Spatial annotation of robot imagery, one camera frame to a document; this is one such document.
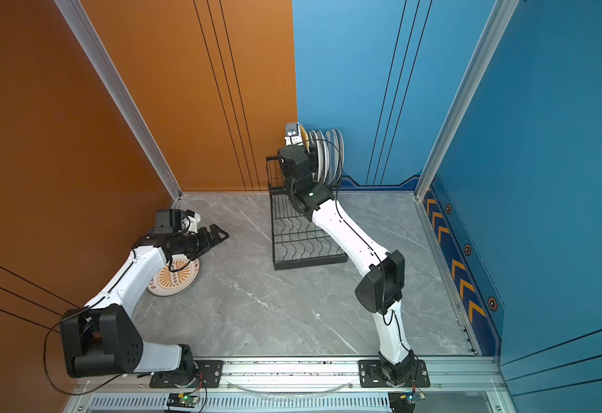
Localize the white plate red characters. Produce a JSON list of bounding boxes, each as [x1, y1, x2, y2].
[[307, 131, 318, 170]]

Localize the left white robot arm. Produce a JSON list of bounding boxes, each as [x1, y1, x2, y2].
[[59, 209, 229, 385]]

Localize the aluminium corner post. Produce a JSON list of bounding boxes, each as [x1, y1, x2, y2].
[[415, 0, 520, 201], [55, 0, 183, 201]]

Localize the green circuit board left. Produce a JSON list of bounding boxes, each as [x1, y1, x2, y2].
[[165, 392, 202, 412]]

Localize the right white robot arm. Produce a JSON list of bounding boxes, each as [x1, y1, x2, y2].
[[278, 146, 414, 368]]

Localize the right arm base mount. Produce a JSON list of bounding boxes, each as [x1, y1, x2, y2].
[[358, 359, 431, 388]]

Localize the orange sunburst plate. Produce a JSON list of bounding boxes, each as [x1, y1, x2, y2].
[[147, 255, 200, 297]]

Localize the aluminium corner post right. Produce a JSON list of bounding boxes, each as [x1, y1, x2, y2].
[[415, 0, 520, 201]]

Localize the green circuit board right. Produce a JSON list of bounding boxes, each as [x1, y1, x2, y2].
[[388, 391, 426, 413]]

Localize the green circuit board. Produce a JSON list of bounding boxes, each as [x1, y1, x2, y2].
[[165, 392, 202, 412], [388, 391, 426, 413]]

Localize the aluminium corner post left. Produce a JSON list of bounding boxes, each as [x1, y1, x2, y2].
[[55, 0, 183, 201]]

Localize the green cloud pattern plate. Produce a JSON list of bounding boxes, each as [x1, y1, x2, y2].
[[318, 131, 330, 185]]

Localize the black wire dish rack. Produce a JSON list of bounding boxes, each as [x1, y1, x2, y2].
[[266, 156, 349, 270]]

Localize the aluminium front rail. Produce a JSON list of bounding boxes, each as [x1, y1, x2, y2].
[[65, 356, 516, 412]]

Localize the blue striped plate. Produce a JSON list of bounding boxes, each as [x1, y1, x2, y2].
[[326, 129, 339, 185], [334, 128, 345, 185]]

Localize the yellow woven square plate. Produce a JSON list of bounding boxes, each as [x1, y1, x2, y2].
[[299, 125, 310, 151]]

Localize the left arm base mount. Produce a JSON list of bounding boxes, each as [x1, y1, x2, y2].
[[149, 360, 224, 390]]

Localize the red green rimmed plate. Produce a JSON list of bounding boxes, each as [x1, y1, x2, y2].
[[311, 131, 324, 182]]

